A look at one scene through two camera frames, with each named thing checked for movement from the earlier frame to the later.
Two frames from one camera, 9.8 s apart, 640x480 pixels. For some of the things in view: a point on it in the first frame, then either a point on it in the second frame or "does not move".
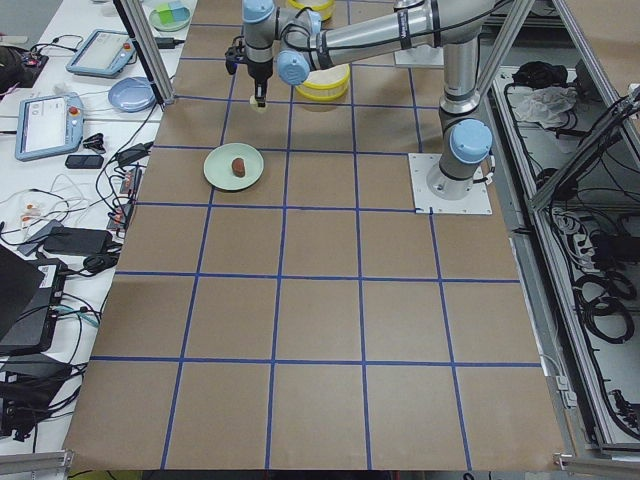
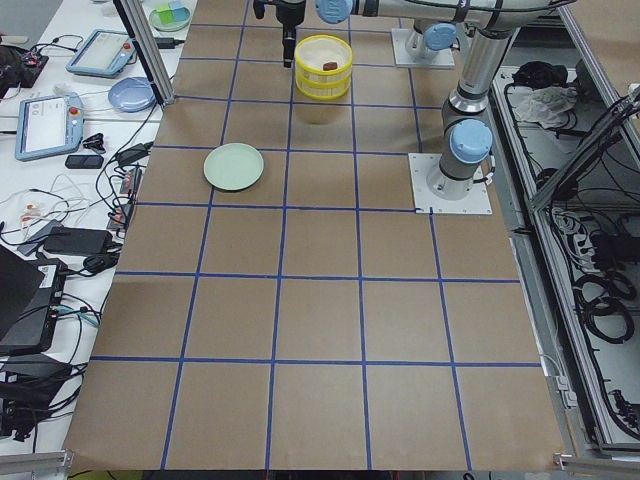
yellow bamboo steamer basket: (326, 84) does not move
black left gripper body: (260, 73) -> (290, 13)
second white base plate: (422, 55) does not move
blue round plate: (132, 94) does not move
